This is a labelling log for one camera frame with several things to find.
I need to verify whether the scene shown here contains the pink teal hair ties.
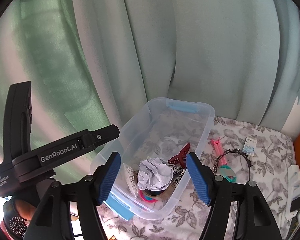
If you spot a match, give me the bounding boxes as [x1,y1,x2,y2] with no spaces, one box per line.
[218,164,238,183]

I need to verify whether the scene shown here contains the black beaded headband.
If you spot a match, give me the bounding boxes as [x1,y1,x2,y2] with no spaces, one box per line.
[212,148,253,183]

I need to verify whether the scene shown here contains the pink hair roller clip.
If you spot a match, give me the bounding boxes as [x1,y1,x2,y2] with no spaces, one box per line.
[210,138,227,166]

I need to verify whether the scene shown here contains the leopard print scrunchie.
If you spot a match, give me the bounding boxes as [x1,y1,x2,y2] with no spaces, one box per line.
[168,163,186,188]

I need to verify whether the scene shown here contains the red hair claw clip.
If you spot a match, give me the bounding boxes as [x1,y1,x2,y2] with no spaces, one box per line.
[168,142,191,168]

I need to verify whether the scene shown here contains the pink round hand mirror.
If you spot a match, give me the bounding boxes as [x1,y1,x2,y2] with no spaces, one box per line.
[139,190,158,203]

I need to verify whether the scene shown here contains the clear plastic storage bin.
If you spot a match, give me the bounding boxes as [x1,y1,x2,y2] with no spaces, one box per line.
[90,98,215,220]

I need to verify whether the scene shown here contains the white paper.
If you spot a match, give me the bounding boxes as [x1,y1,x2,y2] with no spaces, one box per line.
[137,157,173,191]

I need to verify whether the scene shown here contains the brown packing tape roll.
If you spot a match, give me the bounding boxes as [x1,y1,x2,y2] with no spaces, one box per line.
[142,184,175,199]

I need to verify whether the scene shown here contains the left gloved hand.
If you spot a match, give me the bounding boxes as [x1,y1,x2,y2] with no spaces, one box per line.
[0,197,36,239]

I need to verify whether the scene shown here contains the white power strip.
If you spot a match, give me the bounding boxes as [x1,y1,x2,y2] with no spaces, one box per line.
[285,165,300,222]

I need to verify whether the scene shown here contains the small medicine box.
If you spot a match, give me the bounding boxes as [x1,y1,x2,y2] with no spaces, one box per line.
[242,137,257,160]

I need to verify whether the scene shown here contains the floral fleece blanket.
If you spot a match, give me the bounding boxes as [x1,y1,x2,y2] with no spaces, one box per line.
[97,116,295,239]

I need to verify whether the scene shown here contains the green curtain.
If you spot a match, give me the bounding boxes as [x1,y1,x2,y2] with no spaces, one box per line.
[0,0,300,161]

